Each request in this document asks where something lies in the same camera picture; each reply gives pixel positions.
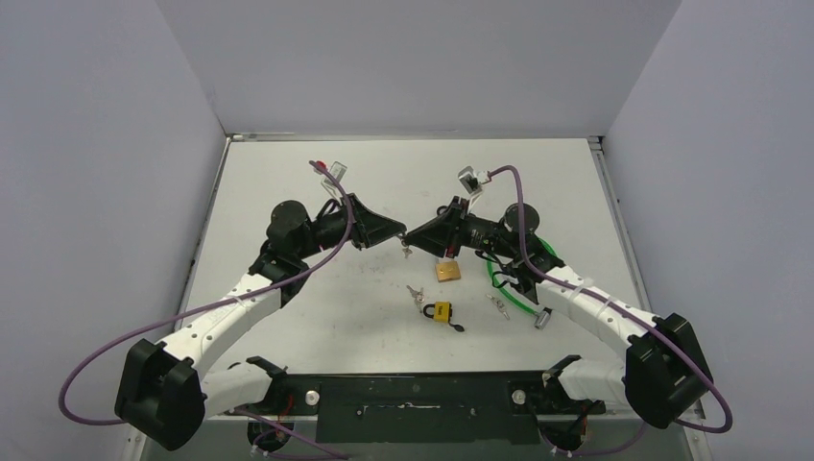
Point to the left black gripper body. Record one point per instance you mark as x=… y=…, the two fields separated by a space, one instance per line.
x=331 y=230

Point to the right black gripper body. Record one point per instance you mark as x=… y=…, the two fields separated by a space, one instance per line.
x=455 y=226

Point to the brass padlock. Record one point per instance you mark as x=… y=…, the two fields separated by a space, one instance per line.
x=447 y=270

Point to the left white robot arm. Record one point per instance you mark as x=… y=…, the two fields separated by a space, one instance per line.
x=167 y=389

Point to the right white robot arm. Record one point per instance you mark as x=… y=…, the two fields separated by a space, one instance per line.
x=661 y=370

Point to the silver key bunch centre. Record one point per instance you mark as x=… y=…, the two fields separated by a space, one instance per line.
x=418 y=297

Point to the silver key bunch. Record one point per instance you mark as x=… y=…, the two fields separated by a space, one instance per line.
x=499 y=305
x=418 y=297

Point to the silver key bunch right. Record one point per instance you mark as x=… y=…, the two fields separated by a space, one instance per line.
x=499 y=305

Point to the black key by yellow padlock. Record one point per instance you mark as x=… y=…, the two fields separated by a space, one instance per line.
x=455 y=327

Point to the yellow black padlock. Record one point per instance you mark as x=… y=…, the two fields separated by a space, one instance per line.
x=440 y=312

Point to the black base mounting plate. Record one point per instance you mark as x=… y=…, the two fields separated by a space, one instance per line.
x=428 y=408

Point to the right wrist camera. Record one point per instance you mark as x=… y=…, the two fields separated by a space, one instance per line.
x=473 y=181

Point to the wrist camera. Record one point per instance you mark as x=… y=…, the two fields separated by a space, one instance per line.
x=473 y=181
x=336 y=170

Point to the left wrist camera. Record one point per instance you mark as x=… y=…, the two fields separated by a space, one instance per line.
x=336 y=170

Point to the green cable lock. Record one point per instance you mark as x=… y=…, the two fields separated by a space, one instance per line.
x=542 y=316

